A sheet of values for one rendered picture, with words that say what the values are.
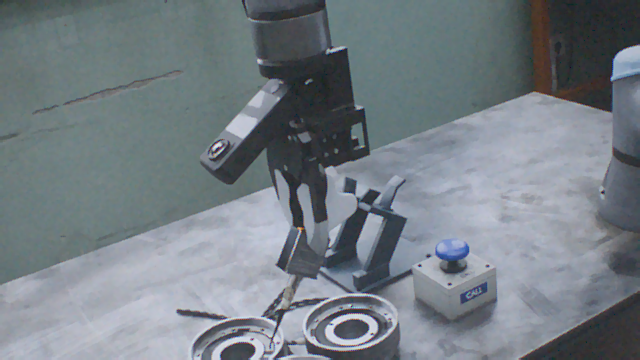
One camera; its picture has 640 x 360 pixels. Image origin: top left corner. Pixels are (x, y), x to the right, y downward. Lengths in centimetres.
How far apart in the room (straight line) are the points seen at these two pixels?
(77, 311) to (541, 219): 64
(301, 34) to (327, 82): 7
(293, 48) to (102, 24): 163
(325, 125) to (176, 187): 177
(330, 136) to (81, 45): 161
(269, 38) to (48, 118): 166
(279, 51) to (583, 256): 49
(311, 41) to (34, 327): 56
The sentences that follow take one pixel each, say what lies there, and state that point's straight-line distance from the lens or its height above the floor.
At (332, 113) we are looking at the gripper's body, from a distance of 76.
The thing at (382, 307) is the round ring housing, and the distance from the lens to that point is 87.
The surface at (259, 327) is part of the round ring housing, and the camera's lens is 87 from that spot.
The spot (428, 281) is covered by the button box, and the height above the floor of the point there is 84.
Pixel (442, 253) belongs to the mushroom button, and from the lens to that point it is 88.
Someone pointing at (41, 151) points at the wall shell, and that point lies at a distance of 234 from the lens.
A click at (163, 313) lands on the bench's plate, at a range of 100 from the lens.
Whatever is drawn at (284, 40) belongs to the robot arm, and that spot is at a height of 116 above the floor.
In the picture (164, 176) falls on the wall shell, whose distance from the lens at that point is 246.
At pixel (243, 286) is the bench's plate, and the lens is 101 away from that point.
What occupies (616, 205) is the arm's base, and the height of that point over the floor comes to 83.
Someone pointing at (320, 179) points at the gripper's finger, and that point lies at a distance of 74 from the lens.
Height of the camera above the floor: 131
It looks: 24 degrees down
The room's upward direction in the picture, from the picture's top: 9 degrees counter-clockwise
